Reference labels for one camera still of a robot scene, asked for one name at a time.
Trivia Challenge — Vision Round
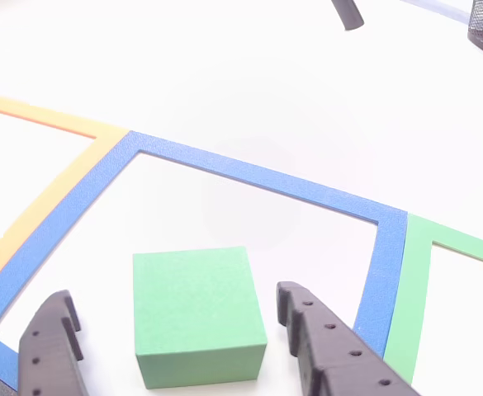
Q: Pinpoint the orange square frame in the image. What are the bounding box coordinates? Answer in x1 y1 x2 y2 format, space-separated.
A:
0 91 130 300

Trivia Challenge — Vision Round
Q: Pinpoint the blue square frame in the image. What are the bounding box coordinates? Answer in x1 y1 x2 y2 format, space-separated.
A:
0 130 410 391

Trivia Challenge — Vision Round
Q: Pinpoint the green cube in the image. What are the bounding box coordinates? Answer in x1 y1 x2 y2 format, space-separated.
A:
132 246 268 390

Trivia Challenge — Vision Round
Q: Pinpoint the grey metal rod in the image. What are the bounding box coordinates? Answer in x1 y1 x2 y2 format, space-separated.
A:
331 0 365 32

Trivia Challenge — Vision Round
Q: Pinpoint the green square frame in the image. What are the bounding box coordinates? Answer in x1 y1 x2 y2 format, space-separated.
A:
383 213 483 384

